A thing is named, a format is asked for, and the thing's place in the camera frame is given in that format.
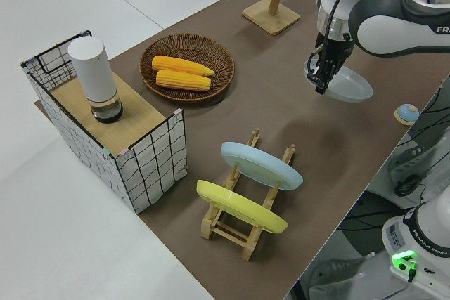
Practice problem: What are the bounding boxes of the wooden board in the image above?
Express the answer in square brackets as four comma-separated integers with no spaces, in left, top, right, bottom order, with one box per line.
[49,74,166,150]

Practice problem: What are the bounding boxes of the round wicker basket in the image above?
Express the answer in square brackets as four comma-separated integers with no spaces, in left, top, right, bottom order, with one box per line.
[139,34,236,105]

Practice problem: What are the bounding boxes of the yellow corn cob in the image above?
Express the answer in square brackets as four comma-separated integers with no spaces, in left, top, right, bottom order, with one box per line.
[151,55,216,77]
[155,69,212,92]

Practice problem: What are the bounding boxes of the yellow plate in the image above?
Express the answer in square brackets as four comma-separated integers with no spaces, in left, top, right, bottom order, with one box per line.
[195,179,290,234]

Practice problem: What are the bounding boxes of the wooden plate rack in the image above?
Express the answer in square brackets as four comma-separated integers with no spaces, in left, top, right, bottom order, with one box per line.
[200,129,296,261]

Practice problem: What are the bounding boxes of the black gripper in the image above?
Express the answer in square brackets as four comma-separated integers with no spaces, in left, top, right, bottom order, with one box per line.
[306,32,356,96]

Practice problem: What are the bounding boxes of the light blue plate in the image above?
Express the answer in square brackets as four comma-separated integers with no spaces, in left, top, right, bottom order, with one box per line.
[221,141,304,191]

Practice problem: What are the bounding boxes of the white cylinder bottle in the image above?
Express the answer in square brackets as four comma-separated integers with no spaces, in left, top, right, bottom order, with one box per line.
[67,37,124,124]

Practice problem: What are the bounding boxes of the white grid storage box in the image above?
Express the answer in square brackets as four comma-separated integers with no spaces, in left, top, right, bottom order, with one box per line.
[20,30,188,215]

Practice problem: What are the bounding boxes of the gray plate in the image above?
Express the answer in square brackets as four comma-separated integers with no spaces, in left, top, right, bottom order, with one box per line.
[303,60,373,104]

